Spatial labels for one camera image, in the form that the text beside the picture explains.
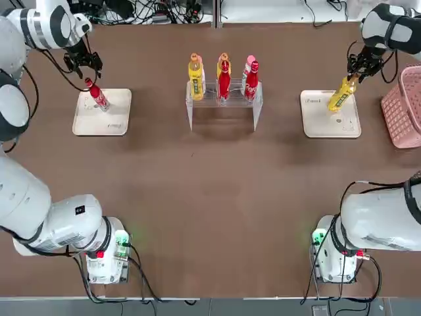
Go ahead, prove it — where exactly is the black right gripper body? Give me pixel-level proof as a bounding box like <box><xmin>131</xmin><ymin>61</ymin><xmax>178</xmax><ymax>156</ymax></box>
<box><xmin>357</xmin><ymin>45</ymin><xmax>383</xmax><ymax>69</ymax></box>

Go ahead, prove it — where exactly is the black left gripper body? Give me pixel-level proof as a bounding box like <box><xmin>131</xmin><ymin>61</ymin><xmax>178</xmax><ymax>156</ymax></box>
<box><xmin>64</xmin><ymin>41</ymin><xmax>95</xmax><ymax>66</ymax></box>

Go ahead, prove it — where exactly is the yellow pear drink bottle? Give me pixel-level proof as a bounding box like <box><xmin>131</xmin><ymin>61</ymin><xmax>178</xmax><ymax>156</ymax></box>
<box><xmin>216</xmin><ymin>52</ymin><xmax>233</xmax><ymax>78</ymax></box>
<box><xmin>326</xmin><ymin>74</ymin><xmax>358</xmax><ymax>115</ymax></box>
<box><xmin>187</xmin><ymin>52</ymin><xmax>205</xmax><ymax>101</ymax></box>

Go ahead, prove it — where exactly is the red Coca-Cola bottle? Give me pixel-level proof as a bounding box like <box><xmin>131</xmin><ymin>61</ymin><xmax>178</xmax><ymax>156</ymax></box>
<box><xmin>84</xmin><ymin>77</ymin><xmax>111</xmax><ymax>113</ymax></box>
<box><xmin>216</xmin><ymin>60</ymin><xmax>232</xmax><ymax>107</ymax></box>
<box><xmin>244</xmin><ymin>60</ymin><xmax>261</xmax><ymax>103</ymax></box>

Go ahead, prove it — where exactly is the clear acrylic stepped shelf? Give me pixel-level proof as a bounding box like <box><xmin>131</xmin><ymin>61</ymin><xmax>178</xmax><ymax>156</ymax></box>
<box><xmin>186</xmin><ymin>80</ymin><xmax>264</xmax><ymax>133</ymax></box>

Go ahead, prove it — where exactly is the pink plastic basket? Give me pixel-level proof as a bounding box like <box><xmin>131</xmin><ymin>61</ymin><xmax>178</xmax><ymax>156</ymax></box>
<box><xmin>380</xmin><ymin>65</ymin><xmax>421</xmax><ymax>149</ymax></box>

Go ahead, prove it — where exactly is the cream rectangular tray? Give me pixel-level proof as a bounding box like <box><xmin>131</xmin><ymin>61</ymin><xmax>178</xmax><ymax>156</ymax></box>
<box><xmin>72</xmin><ymin>88</ymin><xmax>133</xmax><ymax>137</ymax></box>
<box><xmin>299</xmin><ymin>90</ymin><xmax>362</xmax><ymax>139</ymax></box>

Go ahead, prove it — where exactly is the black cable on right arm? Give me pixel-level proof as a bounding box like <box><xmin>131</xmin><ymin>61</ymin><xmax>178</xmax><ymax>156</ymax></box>
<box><xmin>337</xmin><ymin>180</ymin><xmax>412</xmax><ymax>218</ymax></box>

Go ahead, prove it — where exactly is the aluminium frame post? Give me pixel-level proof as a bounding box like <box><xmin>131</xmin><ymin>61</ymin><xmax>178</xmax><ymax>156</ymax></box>
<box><xmin>212</xmin><ymin>0</ymin><xmax>226</xmax><ymax>29</ymax></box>

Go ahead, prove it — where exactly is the black left base cable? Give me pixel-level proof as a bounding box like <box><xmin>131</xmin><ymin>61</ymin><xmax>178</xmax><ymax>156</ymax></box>
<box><xmin>78</xmin><ymin>242</ymin><xmax>199</xmax><ymax>305</ymax></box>

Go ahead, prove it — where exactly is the black base cable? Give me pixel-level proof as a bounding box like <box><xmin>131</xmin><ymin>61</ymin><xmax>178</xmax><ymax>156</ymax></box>
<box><xmin>297</xmin><ymin>251</ymin><xmax>383</xmax><ymax>305</ymax></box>
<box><xmin>78</xmin><ymin>242</ymin><xmax>199</xmax><ymax>305</ymax></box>

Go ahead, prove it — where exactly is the black right base cable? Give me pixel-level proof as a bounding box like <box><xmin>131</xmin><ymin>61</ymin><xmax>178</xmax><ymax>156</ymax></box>
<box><xmin>297</xmin><ymin>251</ymin><xmax>383</xmax><ymax>305</ymax></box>

